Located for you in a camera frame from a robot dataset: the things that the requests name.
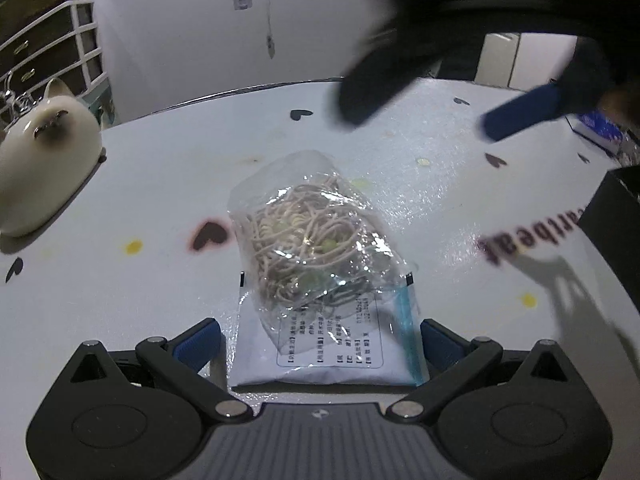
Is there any black box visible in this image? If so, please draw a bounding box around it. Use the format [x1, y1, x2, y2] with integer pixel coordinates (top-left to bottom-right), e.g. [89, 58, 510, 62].
[579, 162, 640, 313]

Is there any white cat figurine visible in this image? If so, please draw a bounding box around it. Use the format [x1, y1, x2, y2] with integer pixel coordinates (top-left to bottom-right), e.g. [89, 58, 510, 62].
[0, 77, 107, 239]

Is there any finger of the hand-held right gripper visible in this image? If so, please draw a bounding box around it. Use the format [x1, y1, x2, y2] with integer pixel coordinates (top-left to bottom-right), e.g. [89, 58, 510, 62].
[338, 26, 442, 127]
[481, 82, 569, 142]

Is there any white kitchen cabinet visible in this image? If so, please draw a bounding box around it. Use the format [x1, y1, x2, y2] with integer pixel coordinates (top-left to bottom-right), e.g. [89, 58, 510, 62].
[476, 31, 579, 89]

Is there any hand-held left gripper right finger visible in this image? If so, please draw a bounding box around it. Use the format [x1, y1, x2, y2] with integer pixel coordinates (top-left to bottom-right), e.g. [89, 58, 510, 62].
[387, 318, 577, 421]

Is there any silver metal trinket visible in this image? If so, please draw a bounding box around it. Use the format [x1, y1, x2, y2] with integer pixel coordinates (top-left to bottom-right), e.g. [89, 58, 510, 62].
[2, 72, 37, 122]

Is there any white packet with blue strip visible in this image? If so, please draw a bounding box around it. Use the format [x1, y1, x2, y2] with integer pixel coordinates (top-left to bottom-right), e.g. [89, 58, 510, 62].
[227, 270, 432, 389]

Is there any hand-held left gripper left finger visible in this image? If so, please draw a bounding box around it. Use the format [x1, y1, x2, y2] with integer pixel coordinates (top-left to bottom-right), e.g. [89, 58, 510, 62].
[65, 317, 254, 421]

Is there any clear bag of beige hair ties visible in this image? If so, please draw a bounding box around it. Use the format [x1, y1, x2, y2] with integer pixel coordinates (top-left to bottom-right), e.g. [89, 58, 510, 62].
[226, 149, 419, 347]

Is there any hanging wall string decoration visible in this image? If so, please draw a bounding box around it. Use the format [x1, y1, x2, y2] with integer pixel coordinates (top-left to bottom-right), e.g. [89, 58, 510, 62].
[259, 0, 277, 59]

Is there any blue and white packet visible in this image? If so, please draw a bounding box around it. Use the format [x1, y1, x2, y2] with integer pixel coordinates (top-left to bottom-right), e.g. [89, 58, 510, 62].
[574, 109, 632, 157]

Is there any white wire rack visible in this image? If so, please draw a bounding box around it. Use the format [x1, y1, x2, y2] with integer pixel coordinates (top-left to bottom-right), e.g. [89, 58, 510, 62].
[0, 0, 109, 127]

